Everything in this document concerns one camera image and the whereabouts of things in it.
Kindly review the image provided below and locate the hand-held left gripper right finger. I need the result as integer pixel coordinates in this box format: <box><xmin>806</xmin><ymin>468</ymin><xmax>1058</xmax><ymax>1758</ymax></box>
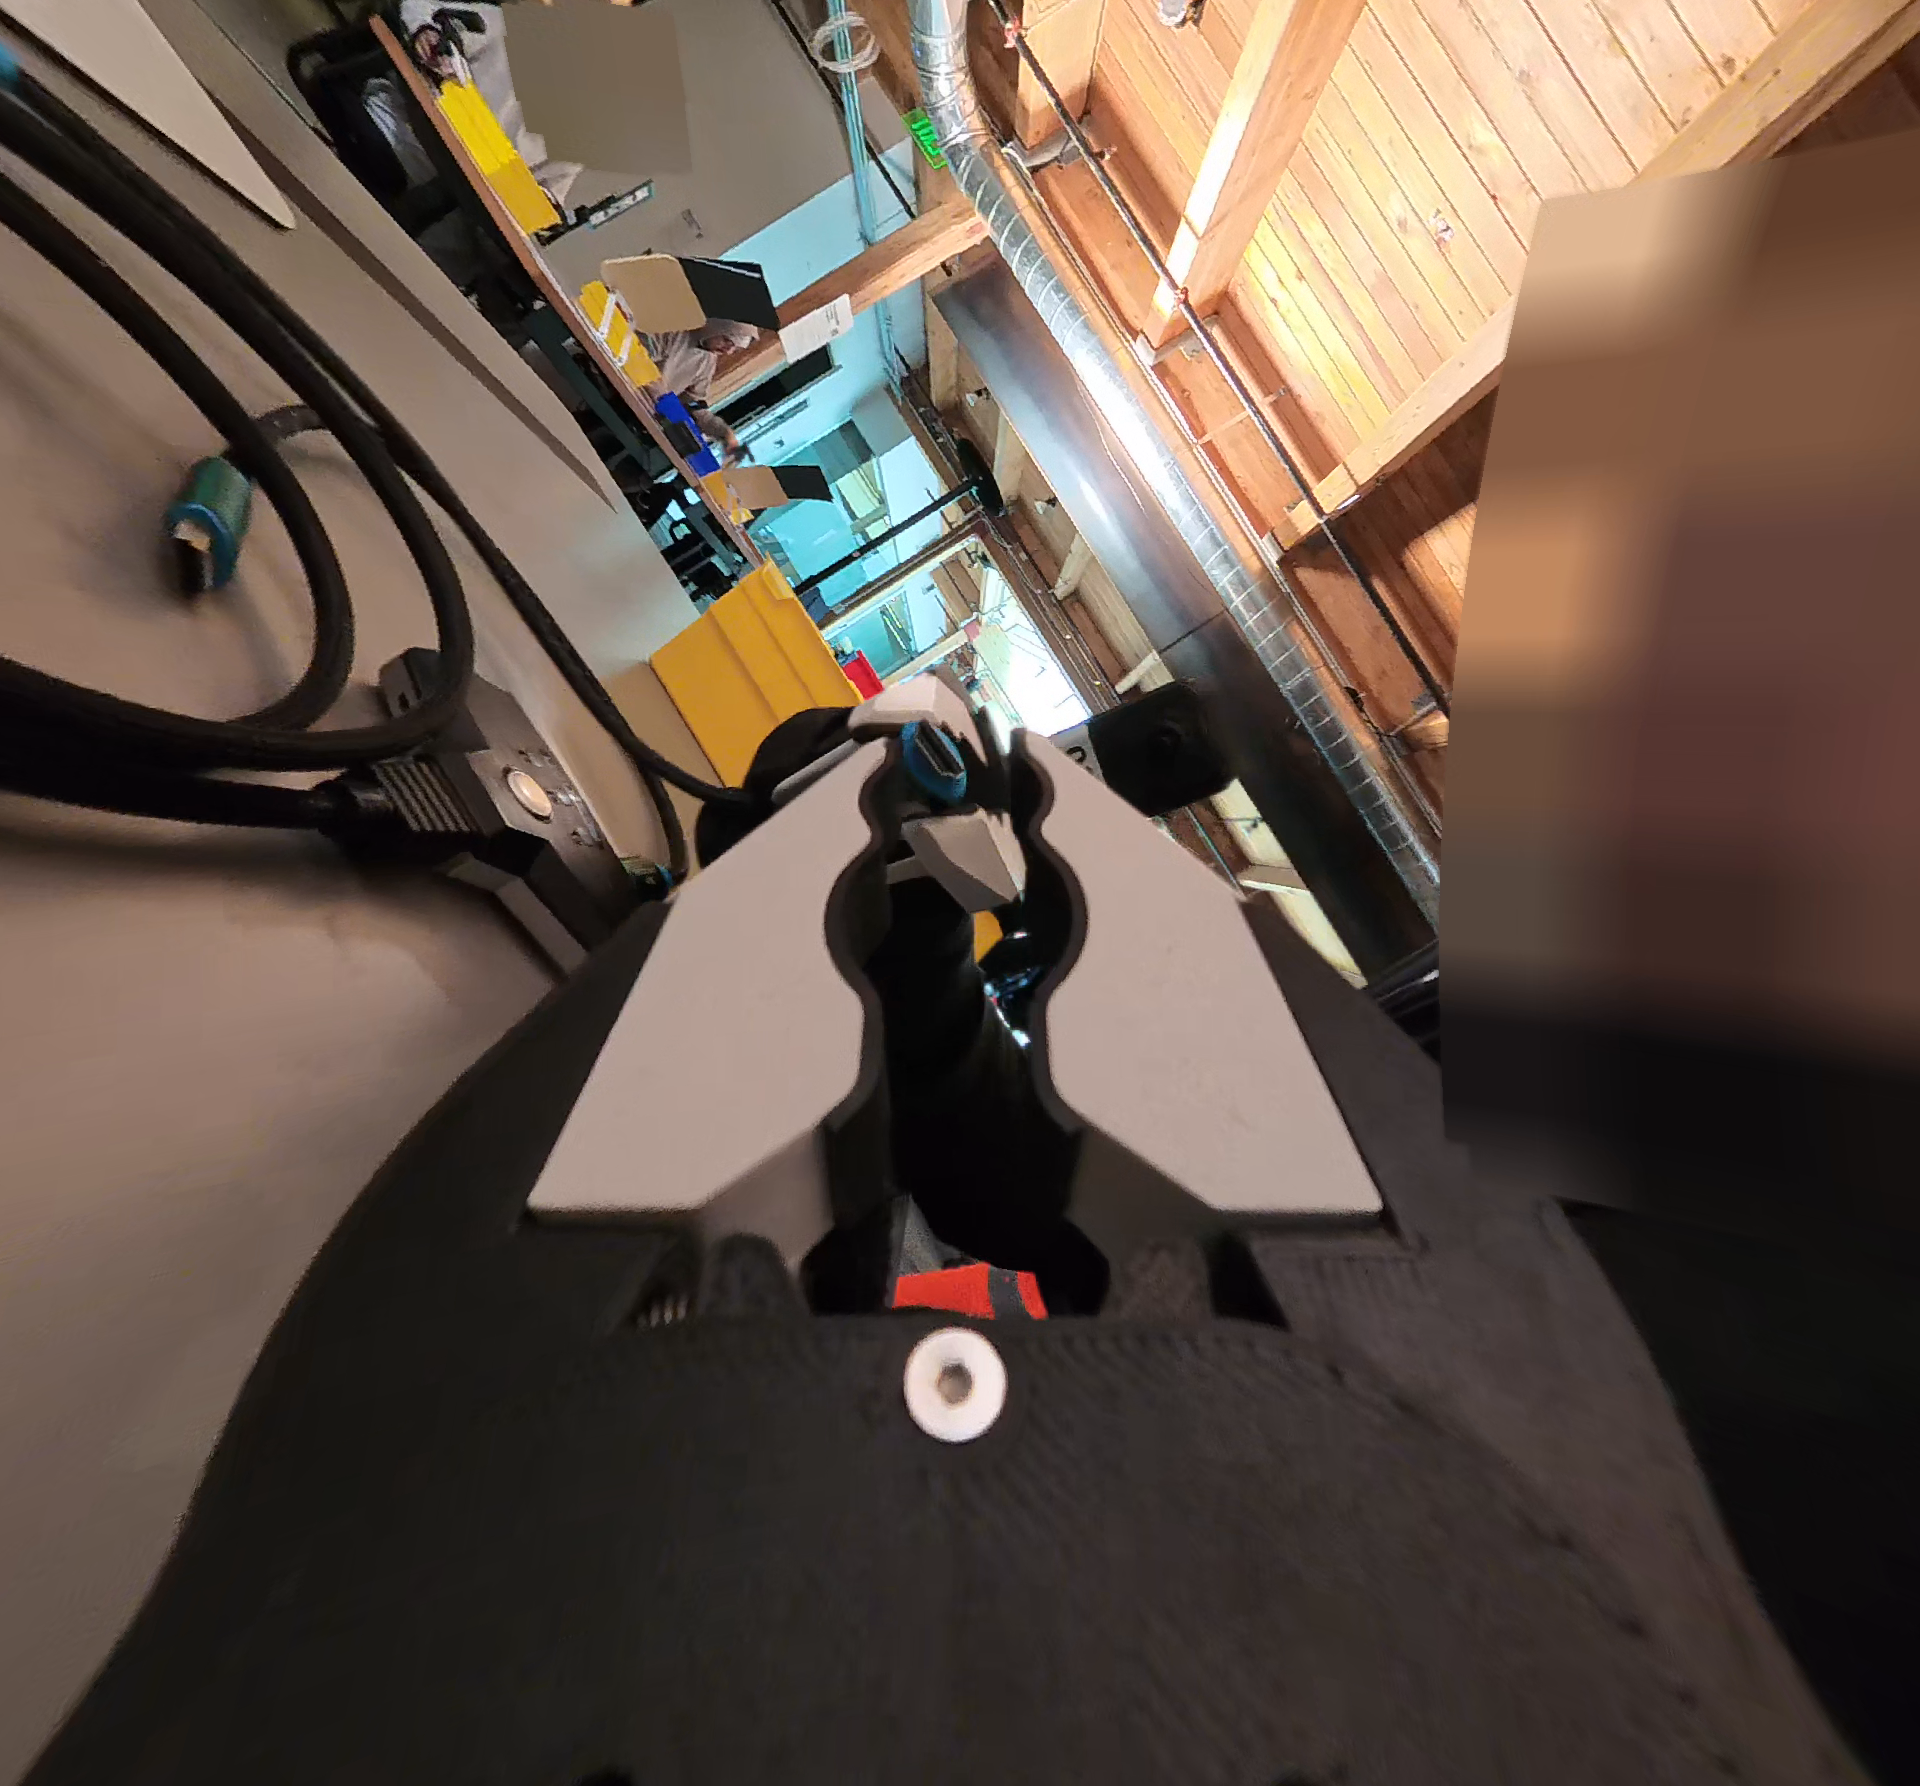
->
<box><xmin>1007</xmin><ymin>728</ymin><xmax>1385</xmax><ymax>1256</ymax></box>

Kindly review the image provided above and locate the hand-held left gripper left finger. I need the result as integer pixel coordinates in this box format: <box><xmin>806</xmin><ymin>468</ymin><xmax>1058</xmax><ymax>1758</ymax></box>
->
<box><xmin>524</xmin><ymin>741</ymin><xmax>910</xmax><ymax>1256</ymax></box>

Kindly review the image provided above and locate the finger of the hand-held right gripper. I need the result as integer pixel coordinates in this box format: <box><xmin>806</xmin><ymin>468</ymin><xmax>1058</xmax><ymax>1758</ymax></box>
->
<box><xmin>845</xmin><ymin>676</ymin><xmax>980</xmax><ymax>741</ymax></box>
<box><xmin>899</xmin><ymin>807</ymin><xmax>1034</xmax><ymax>914</ymax></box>

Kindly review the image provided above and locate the black hdmi switch box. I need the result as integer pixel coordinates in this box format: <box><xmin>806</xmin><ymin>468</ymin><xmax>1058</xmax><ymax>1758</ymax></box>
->
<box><xmin>374</xmin><ymin>646</ymin><xmax>677</xmax><ymax>948</ymax></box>

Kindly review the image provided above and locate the black braided hdmi cable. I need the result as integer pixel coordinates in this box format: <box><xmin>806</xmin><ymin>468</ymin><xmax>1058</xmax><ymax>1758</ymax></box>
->
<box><xmin>0</xmin><ymin>52</ymin><xmax>974</xmax><ymax>827</ymax></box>

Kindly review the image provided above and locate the yellow plastic bin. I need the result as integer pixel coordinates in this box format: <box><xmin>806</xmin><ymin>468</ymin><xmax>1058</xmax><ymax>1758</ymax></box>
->
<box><xmin>648</xmin><ymin>562</ymin><xmax>864</xmax><ymax>786</ymax></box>

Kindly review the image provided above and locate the orange fabric piece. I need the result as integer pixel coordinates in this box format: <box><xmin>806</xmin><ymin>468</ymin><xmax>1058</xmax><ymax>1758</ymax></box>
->
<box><xmin>887</xmin><ymin>1259</ymin><xmax>1052</xmax><ymax>1324</ymax></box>

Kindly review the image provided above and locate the small yellow parts bin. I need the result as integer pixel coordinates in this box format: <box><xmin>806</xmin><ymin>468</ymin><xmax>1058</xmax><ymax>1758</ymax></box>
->
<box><xmin>438</xmin><ymin>76</ymin><xmax>520</xmax><ymax>168</ymax></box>
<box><xmin>486</xmin><ymin>149</ymin><xmax>566</xmax><ymax>237</ymax></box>
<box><xmin>575</xmin><ymin>281</ymin><xmax>661</xmax><ymax>386</ymax></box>

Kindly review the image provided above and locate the long wooden workbench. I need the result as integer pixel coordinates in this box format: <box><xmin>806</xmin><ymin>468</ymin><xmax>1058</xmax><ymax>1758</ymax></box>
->
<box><xmin>366</xmin><ymin>11</ymin><xmax>759</xmax><ymax>535</ymax></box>

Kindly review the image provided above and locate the grey flat board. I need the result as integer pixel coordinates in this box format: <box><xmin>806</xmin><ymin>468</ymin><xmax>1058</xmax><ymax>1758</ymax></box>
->
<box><xmin>0</xmin><ymin>0</ymin><xmax>295</xmax><ymax>231</ymax></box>

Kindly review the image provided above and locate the silver spiral air duct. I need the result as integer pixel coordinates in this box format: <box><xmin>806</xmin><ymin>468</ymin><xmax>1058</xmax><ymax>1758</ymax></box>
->
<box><xmin>884</xmin><ymin>0</ymin><xmax>1449</xmax><ymax>926</ymax></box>

